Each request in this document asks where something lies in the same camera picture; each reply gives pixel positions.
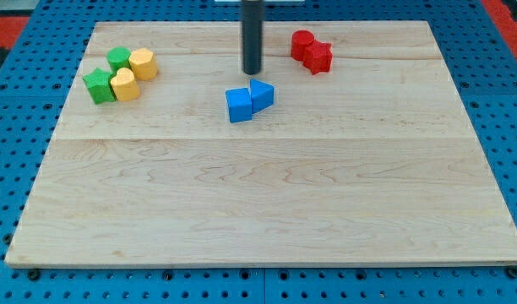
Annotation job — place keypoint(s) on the yellow hexagon block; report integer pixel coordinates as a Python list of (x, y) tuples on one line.
[(143, 63)]

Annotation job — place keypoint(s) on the blue cube block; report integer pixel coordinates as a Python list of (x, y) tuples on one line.
[(239, 105)]

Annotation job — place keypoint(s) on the blue triangle block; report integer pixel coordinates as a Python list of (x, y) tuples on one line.
[(262, 95)]

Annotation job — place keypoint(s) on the light wooden board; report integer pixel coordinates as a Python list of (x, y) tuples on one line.
[(372, 164)]

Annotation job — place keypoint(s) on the red star block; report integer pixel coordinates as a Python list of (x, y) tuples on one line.
[(318, 57)]

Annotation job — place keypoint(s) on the red cylinder block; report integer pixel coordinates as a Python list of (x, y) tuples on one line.
[(300, 40)]

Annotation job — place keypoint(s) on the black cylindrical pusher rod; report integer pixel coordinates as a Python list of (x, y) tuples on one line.
[(252, 18)]

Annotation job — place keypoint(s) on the yellow heart block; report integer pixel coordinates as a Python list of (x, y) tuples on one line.
[(124, 85)]

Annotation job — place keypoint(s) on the green cylinder block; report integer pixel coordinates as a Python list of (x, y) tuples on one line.
[(118, 57)]

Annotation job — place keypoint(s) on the green star block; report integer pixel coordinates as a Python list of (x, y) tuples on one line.
[(98, 84)]

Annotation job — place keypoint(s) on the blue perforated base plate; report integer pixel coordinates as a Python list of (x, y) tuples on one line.
[(36, 78)]

